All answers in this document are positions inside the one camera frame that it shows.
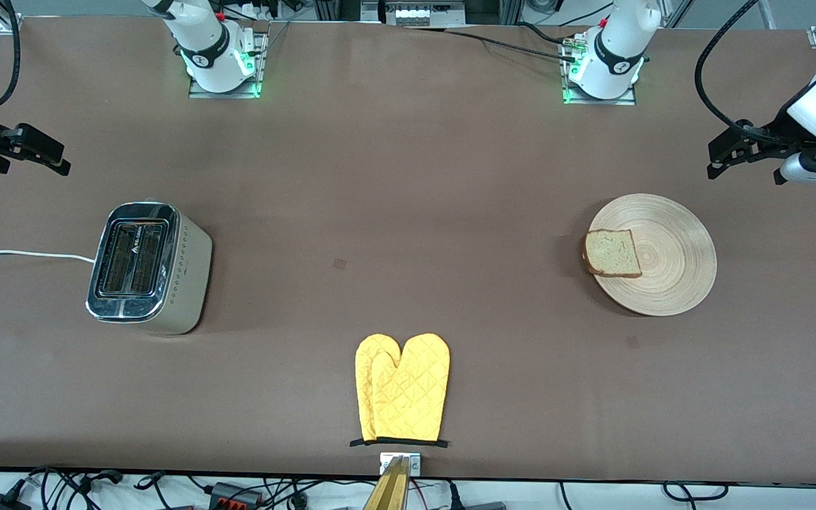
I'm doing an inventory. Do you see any bread slice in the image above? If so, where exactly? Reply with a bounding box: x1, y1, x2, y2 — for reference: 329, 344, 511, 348
582, 229, 643, 278

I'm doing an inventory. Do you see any silver mounting bracket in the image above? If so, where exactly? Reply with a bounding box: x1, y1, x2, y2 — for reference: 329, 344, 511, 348
380, 453, 422, 477

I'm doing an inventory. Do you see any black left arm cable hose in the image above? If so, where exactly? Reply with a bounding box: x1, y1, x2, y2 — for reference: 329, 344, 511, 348
695, 0, 798, 140

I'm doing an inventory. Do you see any white toaster power cable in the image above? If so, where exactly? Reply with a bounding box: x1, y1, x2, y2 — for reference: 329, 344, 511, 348
0, 248, 96, 264

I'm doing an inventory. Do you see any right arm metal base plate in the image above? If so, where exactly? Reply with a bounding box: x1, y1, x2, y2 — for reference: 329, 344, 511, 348
188, 28, 268, 100

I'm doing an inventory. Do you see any golden camera stand profile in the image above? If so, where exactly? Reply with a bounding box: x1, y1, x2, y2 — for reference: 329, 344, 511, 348
363, 457, 409, 510

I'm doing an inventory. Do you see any black plug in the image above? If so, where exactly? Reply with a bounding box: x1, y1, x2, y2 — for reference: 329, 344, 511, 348
449, 482, 508, 510

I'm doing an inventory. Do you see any silver two-slot toaster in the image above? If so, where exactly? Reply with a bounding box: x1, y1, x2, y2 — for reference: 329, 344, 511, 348
86, 198, 214, 336

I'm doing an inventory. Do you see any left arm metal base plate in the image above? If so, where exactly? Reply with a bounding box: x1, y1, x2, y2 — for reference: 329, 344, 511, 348
560, 34, 638, 106

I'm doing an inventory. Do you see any white power strip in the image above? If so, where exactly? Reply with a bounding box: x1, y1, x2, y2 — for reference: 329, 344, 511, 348
385, 0, 467, 26

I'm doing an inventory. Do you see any black cable loop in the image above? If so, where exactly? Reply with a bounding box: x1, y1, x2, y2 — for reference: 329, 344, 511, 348
663, 481, 729, 502

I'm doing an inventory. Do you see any black and orange connector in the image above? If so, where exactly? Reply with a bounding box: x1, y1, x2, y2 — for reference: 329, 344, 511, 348
208, 482, 265, 508

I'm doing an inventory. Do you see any black cable on table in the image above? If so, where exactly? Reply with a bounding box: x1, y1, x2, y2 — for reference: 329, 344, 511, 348
408, 21, 580, 63

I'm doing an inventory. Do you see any round wooden plate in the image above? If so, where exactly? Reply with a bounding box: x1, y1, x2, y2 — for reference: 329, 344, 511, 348
585, 193, 718, 317

